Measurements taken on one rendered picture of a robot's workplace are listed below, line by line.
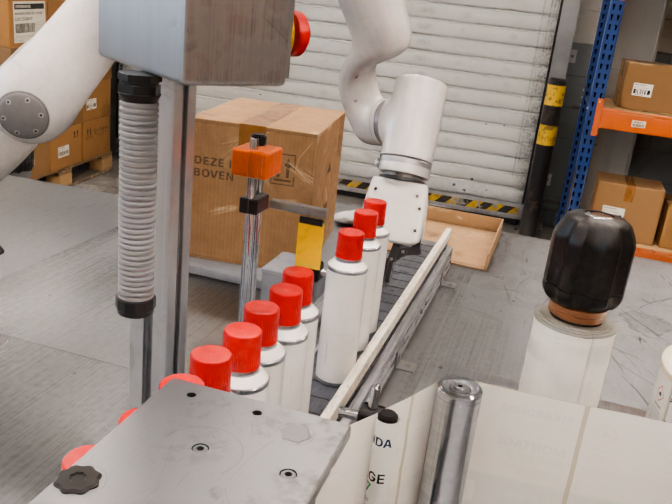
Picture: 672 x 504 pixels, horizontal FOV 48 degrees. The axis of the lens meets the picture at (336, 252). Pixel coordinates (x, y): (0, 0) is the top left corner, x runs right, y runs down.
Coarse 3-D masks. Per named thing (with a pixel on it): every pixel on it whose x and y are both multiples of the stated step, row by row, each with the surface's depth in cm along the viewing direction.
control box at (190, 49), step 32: (128, 0) 61; (160, 0) 56; (192, 0) 54; (224, 0) 55; (256, 0) 57; (288, 0) 59; (128, 32) 62; (160, 32) 57; (192, 32) 55; (224, 32) 56; (256, 32) 58; (288, 32) 60; (128, 64) 63; (160, 64) 58; (192, 64) 55; (224, 64) 57; (256, 64) 59; (288, 64) 61
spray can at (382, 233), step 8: (368, 200) 107; (376, 200) 108; (384, 200) 108; (368, 208) 107; (376, 208) 106; (384, 208) 107; (384, 216) 108; (376, 232) 107; (384, 232) 108; (384, 240) 108; (384, 248) 108; (384, 256) 109; (384, 264) 110; (376, 280) 110; (376, 288) 110; (376, 296) 111; (376, 304) 111; (376, 312) 112; (376, 320) 113; (376, 328) 114
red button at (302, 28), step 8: (296, 16) 62; (304, 16) 63; (296, 24) 62; (304, 24) 62; (296, 32) 62; (304, 32) 62; (296, 40) 63; (304, 40) 63; (296, 48) 63; (304, 48) 63; (296, 56) 64
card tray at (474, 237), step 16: (432, 208) 191; (432, 224) 189; (448, 224) 190; (464, 224) 190; (480, 224) 189; (496, 224) 187; (432, 240) 176; (448, 240) 177; (464, 240) 179; (480, 240) 180; (496, 240) 175; (464, 256) 167; (480, 256) 169
